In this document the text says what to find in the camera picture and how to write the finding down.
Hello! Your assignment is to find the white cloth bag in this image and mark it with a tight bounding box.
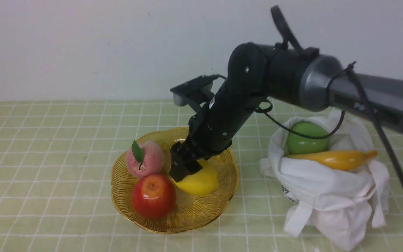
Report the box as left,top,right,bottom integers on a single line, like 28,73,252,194
259,128,390,251

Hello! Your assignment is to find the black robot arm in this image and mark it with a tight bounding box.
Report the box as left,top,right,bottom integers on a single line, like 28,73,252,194
170,43,403,181

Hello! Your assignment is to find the green apple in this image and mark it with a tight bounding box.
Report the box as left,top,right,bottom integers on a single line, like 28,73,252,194
286,121,329,155

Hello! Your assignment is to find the yellow banana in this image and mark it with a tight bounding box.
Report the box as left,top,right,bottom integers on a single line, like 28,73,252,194
285,150,379,171

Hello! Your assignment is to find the yellow lemon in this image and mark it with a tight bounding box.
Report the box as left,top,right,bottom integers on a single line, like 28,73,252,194
171,159,219,196

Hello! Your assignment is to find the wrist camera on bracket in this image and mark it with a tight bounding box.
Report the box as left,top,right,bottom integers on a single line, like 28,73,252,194
170,75,226,113

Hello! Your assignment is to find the black cable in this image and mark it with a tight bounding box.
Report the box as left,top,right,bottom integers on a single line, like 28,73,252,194
256,5,403,242

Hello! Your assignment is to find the green checkered tablecloth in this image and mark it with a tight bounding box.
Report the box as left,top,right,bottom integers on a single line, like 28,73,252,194
0,100,403,252

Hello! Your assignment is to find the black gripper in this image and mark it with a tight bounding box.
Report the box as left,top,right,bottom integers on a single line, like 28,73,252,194
169,79,267,182

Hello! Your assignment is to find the pink peach with leaf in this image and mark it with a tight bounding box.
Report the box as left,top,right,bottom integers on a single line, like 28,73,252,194
125,140,165,179

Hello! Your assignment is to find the red apple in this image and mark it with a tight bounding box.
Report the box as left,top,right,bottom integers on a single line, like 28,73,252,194
132,173,177,219

